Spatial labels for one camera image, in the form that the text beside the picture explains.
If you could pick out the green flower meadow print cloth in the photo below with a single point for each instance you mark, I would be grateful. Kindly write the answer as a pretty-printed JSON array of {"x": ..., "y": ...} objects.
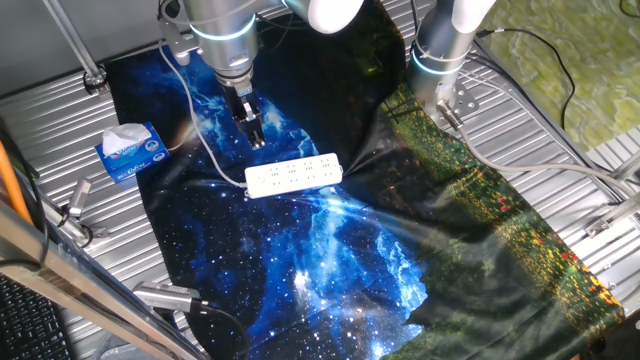
[{"x": 500, "y": 260}]

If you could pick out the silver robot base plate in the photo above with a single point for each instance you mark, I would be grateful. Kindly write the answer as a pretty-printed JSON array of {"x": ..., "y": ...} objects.
[{"x": 462, "y": 102}]

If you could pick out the silver and white robot arm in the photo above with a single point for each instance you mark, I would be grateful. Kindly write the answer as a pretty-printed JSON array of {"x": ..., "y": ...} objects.
[{"x": 225, "y": 30}]

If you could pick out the blue tissue box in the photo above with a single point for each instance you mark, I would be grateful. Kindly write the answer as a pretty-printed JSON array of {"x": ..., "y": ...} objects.
[{"x": 135, "y": 157}]

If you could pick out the metal strut with bracket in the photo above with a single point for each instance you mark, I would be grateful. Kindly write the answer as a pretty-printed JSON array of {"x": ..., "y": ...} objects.
[{"x": 612, "y": 216}]

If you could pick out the black keyboard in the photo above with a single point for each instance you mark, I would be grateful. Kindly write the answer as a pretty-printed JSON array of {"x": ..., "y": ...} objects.
[{"x": 30, "y": 325}]

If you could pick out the metal frame bar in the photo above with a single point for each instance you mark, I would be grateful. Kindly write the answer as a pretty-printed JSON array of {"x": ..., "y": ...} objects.
[{"x": 85, "y": 295}]

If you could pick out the orange pole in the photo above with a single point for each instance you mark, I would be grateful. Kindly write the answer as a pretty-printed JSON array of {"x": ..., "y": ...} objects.
[{"x": 11, "y": 185}]

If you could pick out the white power strip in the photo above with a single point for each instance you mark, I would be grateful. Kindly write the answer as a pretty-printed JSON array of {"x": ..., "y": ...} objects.
[{"x": 295, "y": 175}]

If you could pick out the slanted metal pole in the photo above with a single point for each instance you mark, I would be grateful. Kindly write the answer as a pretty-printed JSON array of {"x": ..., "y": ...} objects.
[{"x": 75, "y": 45}]

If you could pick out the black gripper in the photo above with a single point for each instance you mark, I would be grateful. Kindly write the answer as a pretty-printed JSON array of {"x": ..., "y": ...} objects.
[{"x": 236, "y": 97}]

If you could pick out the large silver camera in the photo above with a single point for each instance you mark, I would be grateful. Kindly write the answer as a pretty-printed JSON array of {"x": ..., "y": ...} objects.
[{"x": 162, "y": 295}]

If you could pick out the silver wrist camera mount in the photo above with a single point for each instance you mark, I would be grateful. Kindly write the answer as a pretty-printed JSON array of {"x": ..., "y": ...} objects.
[{"x": 176, "y": 44}]

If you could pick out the small silver camera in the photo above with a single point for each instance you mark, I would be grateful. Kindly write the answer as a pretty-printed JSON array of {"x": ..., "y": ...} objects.
[{"x": 79, "y": 196}]

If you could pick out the blue galaxy print cloth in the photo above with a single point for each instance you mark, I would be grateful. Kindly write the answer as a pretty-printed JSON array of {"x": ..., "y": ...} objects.
[{"x": 280, "y": 260}]

